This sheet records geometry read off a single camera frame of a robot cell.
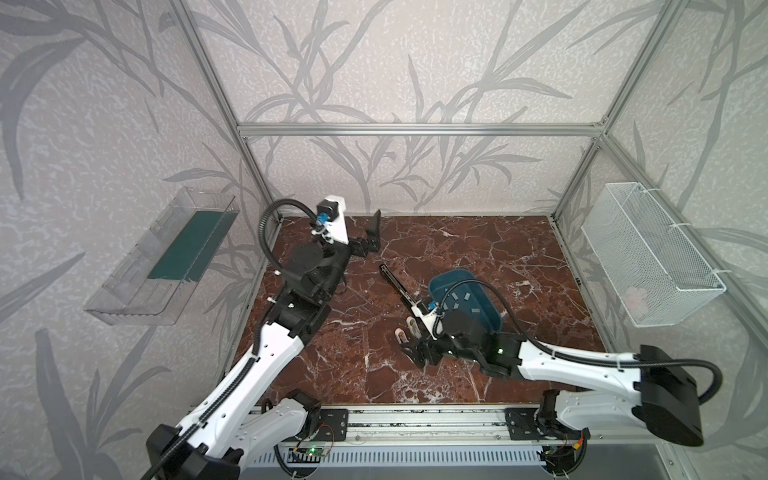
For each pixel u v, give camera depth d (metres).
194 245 0.69
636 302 0.72
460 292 0.97
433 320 0.65
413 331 0.86
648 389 0.41
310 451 0.71
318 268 0.46
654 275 0.63
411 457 0.77
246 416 0.43
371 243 0.58
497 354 0.57
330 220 0.51
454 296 0.97
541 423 0.66
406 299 0.94
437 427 0.75
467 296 0.96
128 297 0.60
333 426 0.73
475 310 0.94
